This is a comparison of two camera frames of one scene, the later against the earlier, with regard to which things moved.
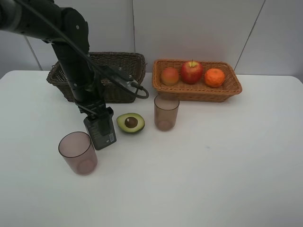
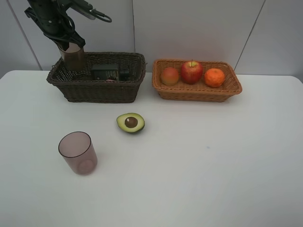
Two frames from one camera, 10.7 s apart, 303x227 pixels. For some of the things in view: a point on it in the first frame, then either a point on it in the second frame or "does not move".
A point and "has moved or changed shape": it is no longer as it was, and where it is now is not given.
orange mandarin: (214, 77) does not move
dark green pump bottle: (102, 131) has moved or changed shape
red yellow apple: (191, 72) does not move
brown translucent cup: (166, 109) has moved or changed shape
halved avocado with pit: (130, 122) does not move
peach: (169, 76) does not move
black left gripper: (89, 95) to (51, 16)
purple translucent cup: (77, 148) does not move
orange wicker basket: (200, 91) does not move
